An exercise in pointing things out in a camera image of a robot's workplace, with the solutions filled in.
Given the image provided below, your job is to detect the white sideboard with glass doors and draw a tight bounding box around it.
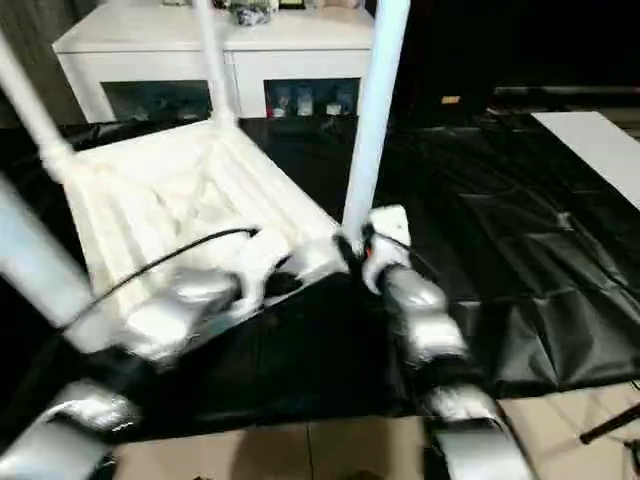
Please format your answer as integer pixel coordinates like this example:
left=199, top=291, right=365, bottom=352
left=52, top=0, right=376, bottom=124

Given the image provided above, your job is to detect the small white bottle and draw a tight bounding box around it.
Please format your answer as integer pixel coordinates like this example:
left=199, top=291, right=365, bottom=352
left=325, top=94, right=354, bottom=117
left=273, top=89, right=294, bottom=119

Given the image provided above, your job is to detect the black tripod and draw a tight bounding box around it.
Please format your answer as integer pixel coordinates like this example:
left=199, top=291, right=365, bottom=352
left=579, top=407, right=640, bottom=445

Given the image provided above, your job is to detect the black plastic cover mat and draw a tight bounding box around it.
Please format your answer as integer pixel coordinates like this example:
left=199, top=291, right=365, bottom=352
left=0, top=109, right=640, bottom=441

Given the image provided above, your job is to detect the white plastic table top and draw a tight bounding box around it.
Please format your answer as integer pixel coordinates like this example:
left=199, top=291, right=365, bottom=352
left=42, top=117, right=351, bottom=356

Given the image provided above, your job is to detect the grey curtain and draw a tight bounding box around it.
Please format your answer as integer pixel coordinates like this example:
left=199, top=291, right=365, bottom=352
left=0, top=0, right=89, bottom=126

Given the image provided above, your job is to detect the white flat board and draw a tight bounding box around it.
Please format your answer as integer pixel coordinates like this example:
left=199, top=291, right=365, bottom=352
left=530, top=110, right=640, bottom=211

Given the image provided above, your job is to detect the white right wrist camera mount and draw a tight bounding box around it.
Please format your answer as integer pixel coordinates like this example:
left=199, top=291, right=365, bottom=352
left=362, top=204, right=412, bottom=294

